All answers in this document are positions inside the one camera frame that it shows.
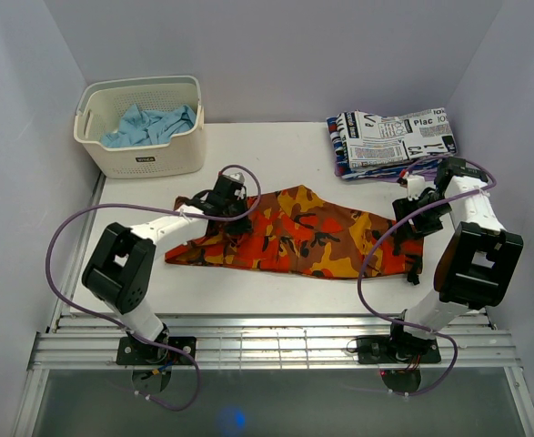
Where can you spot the orange camouflage trousers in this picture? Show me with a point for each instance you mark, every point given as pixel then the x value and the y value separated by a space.
pixel 295 231

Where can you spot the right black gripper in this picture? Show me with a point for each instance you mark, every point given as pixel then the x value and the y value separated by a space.
pixel 421 228

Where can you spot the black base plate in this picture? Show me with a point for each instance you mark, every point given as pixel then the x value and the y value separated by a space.
pixel 131 352
pixel 387 349

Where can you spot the light blue cloth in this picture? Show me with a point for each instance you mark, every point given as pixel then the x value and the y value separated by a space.
pixel 142 128

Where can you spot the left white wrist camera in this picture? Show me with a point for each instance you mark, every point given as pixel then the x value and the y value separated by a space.
pixel 237 178

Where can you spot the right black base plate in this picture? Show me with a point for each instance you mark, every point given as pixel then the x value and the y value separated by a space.
pixel 387 349

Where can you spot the aluminium rail frame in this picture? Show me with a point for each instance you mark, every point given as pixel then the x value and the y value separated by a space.
pixel 311 343

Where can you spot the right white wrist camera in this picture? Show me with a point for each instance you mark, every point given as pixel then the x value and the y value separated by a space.
pixel 414 184

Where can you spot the white perforated plastic basket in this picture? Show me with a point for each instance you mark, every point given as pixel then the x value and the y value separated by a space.
pixel 102 106

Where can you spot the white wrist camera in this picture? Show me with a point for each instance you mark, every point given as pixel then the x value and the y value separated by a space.
pixel 237 178
pixel 414 184

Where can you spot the purple folded trousers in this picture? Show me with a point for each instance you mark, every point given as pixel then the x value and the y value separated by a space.
pixel 387 173

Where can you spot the blue patterned folded trousers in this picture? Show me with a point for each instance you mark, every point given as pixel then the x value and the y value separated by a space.
pixel 337 136

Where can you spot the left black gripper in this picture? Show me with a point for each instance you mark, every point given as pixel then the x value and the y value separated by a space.
pixel 243 228

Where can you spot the newspaper print folded trousers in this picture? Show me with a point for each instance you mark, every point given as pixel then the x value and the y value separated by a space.
pixel 394 136

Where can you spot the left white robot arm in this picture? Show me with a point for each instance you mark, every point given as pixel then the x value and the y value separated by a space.
pixel 119 270

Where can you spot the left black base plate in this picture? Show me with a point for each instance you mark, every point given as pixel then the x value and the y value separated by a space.
pixel 131 352

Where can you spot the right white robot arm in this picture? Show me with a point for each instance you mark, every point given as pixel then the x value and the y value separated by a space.
pixel 476 266

